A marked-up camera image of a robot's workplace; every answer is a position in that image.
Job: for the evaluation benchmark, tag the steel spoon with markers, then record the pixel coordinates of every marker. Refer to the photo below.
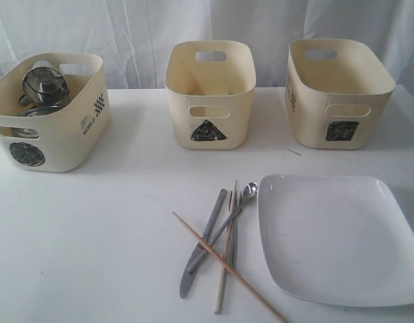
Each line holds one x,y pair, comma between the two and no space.
248,194

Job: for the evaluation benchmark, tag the long wooden chopstick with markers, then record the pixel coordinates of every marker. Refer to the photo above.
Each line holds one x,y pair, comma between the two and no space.
231,270

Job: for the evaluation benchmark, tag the short wooden chopstick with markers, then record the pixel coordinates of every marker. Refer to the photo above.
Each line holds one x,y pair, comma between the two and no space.
222,284

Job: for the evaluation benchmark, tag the steel table knife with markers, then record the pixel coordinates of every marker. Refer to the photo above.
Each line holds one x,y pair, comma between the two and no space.
188,278

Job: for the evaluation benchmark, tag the steel mug with handle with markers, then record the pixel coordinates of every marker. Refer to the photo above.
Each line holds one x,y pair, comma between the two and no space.
44,86

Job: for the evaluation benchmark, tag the steel bowl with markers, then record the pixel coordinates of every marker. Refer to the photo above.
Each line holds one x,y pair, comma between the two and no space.
31,113

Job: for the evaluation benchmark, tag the white ceramic bowl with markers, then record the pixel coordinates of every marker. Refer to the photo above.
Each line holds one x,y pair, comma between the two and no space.
47,64

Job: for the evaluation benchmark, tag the steel fork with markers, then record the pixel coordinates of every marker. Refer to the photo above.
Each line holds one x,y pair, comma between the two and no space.
230,249

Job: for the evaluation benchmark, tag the cream bin with triangle mark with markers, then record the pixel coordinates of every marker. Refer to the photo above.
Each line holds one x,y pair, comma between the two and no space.
210,86

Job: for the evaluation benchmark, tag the white curtain backdrop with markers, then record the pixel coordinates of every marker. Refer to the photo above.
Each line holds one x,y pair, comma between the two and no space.
135,38

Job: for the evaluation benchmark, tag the cream bin with square mark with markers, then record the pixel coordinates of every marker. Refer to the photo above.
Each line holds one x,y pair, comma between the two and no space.
336,90

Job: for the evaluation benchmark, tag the cream bin with circle mark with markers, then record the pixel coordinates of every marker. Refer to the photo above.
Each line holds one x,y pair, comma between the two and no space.
60,141

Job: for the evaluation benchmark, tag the white square plate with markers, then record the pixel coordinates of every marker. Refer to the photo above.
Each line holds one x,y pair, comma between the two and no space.
338,240

